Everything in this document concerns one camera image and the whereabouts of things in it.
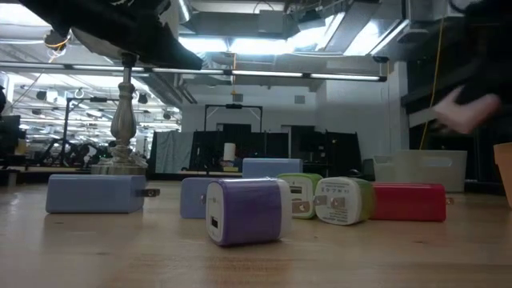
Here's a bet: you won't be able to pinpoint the red wall charger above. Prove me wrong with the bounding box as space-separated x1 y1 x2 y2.
370 182 455 222

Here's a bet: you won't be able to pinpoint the green white USB charger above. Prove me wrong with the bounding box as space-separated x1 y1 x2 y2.
314 176 376 226
276 172 324 220

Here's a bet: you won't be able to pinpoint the white plastic bin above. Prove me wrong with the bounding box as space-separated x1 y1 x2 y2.
374 149 469 193

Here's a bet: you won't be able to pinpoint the yellow hanging cable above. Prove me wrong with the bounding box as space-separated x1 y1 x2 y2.
418 18 445 151

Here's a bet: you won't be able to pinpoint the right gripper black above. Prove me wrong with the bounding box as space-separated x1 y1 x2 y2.
455 51 512 105

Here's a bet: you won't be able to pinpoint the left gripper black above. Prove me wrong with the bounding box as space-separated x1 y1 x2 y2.
19 0 203 71

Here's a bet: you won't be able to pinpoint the black gantry frame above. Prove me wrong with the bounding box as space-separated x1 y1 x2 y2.
203 103 264 133

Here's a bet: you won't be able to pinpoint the black partition panels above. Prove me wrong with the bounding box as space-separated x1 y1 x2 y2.
190 122 363 177

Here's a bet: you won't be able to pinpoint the table lamp silver base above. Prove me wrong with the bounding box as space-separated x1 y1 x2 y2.
70 0 181 176

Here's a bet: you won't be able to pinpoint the round black ceiling device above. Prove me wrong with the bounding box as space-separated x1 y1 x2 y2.
42 30 72 53

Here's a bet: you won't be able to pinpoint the purple white USB charger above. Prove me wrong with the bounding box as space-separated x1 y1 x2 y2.
205 177 293 246

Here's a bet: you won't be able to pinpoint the black monitor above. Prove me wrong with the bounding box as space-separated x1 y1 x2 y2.
0 114 21 157

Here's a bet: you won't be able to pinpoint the light blue wall charger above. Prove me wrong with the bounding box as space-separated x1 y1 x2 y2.
242 158 304 179
179 177 219 219
45 174 161 214

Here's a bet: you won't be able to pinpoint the white paper roll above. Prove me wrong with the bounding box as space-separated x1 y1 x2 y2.
222 142 237 162

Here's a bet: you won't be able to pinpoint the grey curtain panel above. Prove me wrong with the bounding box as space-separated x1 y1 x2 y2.
154 130 195 174

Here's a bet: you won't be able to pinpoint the black camera stand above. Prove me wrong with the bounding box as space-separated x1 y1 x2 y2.
62 95 109 169

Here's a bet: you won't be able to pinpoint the overhead light bar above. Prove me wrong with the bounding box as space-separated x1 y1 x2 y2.
0 62 388 83

